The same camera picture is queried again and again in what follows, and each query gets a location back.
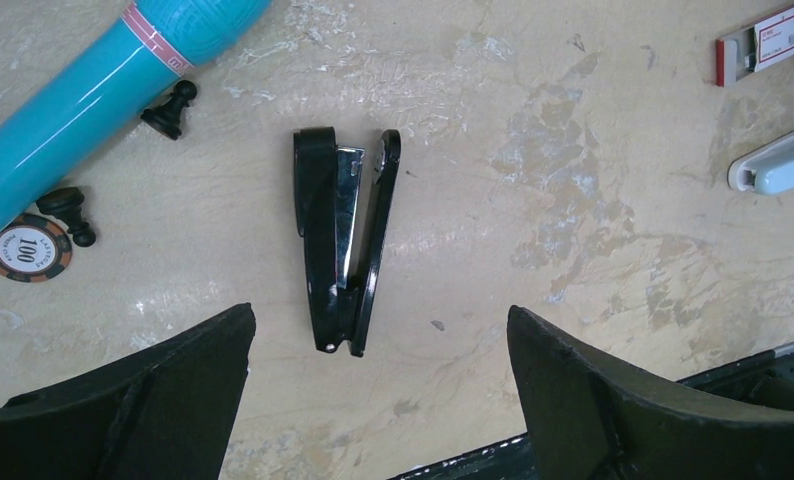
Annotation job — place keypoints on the blue marker pen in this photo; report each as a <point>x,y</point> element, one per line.
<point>147,50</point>

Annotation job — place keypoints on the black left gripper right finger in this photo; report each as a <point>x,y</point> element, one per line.
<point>591,415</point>

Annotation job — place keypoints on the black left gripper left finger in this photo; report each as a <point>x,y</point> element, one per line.
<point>165,412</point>

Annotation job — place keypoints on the staple box red white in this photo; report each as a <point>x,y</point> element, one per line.
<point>755,46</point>

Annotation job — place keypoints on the black stapler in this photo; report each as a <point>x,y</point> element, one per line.
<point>343,246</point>

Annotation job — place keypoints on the black chess pawn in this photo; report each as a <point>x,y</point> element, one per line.
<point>166,118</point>
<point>65,204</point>

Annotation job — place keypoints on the light blue stapler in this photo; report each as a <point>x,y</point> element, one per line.
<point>768,171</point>

